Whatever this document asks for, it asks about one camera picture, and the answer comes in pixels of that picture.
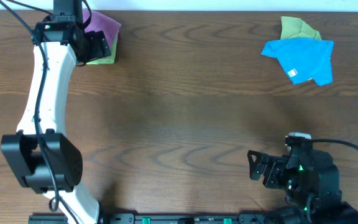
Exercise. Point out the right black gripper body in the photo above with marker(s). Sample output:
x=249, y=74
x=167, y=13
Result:
x=276, y=175

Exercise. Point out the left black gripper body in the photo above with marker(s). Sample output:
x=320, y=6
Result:
x=93, y=49

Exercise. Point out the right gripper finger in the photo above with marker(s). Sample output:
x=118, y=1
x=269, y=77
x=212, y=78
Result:
x=256, y=170
x=255, y=157

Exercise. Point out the purple microfibre cloth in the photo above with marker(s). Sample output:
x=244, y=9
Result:
x=100, y=22

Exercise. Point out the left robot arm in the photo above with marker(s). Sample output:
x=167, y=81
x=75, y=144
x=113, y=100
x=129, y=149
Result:
x=39, y=153

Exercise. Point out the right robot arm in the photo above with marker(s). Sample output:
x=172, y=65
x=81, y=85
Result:
x=311, y=183

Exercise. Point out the folded green cloth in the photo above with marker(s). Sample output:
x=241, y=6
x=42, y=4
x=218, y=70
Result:
x=109, y=59

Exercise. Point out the blue cloth with label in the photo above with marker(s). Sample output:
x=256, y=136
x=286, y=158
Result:
x=303, y=59

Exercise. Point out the crumpled olive green cloth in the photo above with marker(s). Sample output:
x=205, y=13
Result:
x=293, y=27

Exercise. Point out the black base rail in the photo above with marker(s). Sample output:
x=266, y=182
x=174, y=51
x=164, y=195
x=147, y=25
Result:
x=128, y=218

